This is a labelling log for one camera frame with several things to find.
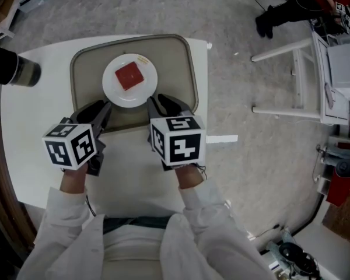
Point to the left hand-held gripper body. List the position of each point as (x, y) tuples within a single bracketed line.
[(70, 147)]

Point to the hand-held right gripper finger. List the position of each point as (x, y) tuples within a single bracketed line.
[(175, 109), (154, 111)]

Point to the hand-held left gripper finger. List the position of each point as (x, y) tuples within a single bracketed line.
[(90, 111), (105, 117)]

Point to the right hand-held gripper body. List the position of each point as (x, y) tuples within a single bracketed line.
[(181, 144)]

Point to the white round plate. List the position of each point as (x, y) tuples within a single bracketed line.
[(111, 89)]

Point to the grey serving tray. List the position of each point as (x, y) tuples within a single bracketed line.
[(175, 69)]

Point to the red square cake piece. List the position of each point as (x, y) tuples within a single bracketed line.
[(129, 76)]

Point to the person's right forearm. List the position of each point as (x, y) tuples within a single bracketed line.
[(189, 176)]

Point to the person's left forearm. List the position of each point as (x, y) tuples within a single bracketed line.
[(73, 182)]

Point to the black water bottle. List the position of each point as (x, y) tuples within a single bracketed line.
[(14, 67)]

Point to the white side table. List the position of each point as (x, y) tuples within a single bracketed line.
[(280, 111)]

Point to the person's torso in white coat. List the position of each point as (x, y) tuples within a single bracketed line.
[(134, 255)]

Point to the teal grey floor appliance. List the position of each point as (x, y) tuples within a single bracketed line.
[(291, 252)]

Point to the grey oblong device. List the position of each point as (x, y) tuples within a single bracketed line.
[(329, 96)]

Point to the red box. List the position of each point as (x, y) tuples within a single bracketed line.
[(339, 188)]

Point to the grey round appliance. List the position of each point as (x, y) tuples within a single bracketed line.
[(347, 168)]

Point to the white microwave oven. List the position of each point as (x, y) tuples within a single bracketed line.
[(345, 69)]

